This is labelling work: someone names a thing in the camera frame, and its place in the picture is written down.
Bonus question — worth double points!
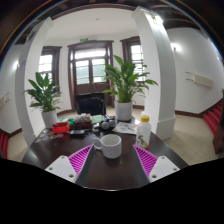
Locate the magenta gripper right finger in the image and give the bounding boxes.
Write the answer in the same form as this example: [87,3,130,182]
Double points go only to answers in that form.
[134,145,179,183]

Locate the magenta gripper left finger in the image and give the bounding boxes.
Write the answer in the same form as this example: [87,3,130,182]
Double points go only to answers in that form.
[46,145,93,183]

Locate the plastic bottle with yellow cap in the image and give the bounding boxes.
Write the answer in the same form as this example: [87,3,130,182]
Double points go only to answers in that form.
[136,115,151,149]

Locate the black flat device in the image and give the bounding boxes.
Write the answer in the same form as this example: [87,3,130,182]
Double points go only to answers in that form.
[70,130,85,136]

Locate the red plastic bowl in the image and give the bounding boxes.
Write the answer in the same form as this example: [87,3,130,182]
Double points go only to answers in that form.
[52,122,70,133]

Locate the printed paper leaflet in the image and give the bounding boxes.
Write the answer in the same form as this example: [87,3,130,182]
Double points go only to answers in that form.
[113,122,137,134]

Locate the white speckled mug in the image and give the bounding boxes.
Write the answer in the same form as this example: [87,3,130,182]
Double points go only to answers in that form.
[92,134,122,159]

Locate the tray with small jars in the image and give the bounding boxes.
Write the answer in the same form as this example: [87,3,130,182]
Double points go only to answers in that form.
[74,113,92,129]

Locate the grey round ball pair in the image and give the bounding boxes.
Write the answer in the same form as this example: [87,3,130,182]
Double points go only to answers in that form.
[101,120,115,130]

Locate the green notebook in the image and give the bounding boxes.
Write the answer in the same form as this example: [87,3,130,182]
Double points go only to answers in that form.
[91,115,104,124]

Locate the black office chair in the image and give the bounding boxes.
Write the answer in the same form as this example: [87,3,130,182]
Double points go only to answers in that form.
[76,92,106,115]

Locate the left potted green plant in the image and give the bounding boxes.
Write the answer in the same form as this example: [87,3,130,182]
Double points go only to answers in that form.
[25,72,61,129]

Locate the potted green plant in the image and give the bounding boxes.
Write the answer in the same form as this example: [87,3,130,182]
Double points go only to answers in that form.
[104,55,157,121]
[25,72,61,129]

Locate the right potted green plant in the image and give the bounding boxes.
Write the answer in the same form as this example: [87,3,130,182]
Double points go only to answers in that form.
[104,55,157,121]

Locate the dark wooden double door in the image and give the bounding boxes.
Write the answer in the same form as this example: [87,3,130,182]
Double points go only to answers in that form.
[68,40,113,111]

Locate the right white pillar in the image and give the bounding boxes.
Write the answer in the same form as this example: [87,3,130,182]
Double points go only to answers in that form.
[132,6,176,140]

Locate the white pillar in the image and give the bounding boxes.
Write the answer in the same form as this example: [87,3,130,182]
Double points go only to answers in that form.
[15,17,53,146]
[132,6,176,140]

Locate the left white pillar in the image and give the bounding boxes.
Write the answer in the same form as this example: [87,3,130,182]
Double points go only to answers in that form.
[15,17,53,146]

